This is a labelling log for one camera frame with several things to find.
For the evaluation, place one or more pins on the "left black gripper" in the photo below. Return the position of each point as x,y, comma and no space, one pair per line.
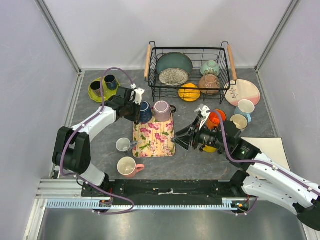
136,116

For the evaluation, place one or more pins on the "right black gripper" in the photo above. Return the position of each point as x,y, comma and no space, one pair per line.
184,138

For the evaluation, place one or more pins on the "yellow mug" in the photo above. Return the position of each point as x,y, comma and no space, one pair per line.
207,149

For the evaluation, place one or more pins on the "dark blue mug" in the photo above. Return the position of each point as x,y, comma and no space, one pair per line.
145,113

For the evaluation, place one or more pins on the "purple mug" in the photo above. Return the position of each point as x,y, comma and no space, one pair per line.
163,111

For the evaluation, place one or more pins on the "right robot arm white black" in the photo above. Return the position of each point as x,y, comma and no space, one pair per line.
296,194

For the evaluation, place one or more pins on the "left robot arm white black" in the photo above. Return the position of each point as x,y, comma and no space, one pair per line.
72,150

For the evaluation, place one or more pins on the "orange mug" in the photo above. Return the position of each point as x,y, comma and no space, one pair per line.
213,121

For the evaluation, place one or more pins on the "small grey white mug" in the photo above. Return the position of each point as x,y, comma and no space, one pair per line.
125,145

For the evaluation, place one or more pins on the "pink mug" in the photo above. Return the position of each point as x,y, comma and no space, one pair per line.
128,167

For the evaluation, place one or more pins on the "light blue mug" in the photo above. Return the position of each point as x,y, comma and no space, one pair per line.
245,108

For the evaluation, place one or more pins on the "green scalloped plate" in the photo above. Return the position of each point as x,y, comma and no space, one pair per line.
106,93

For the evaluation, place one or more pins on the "dark blue tumbler cup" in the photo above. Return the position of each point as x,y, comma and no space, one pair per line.
111,82

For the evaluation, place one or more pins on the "brown tumbler cup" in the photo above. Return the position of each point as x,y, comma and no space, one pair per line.
95,87

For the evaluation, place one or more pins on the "floral placemat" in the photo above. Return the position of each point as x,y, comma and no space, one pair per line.
154,139

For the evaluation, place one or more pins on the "yellow bowl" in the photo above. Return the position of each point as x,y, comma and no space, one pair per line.
189,92

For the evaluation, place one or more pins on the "speckled beige plate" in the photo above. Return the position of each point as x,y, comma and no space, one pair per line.
173,77

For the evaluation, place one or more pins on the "brown pink bowl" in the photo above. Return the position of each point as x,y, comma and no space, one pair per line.
209,84

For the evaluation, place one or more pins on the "teal plate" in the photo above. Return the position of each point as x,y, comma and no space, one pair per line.
174,60

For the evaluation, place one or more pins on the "pink floral plate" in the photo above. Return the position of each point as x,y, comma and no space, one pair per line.
241,89

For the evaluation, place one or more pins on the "mint green bowl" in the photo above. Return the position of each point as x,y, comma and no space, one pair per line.
210,68

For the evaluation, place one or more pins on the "white square board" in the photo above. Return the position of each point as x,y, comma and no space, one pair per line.
272,151

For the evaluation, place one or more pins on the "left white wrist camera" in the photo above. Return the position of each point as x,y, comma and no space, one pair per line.
137,94

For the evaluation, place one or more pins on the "beige mug dark handle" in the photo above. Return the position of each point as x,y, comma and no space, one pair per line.
240,121

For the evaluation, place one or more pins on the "black wire dish rack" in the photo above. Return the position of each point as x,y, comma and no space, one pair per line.
198,56

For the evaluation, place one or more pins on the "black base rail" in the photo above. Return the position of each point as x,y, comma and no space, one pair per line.
175,192

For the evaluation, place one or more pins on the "light blue cable duct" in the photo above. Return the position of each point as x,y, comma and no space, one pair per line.
97,204

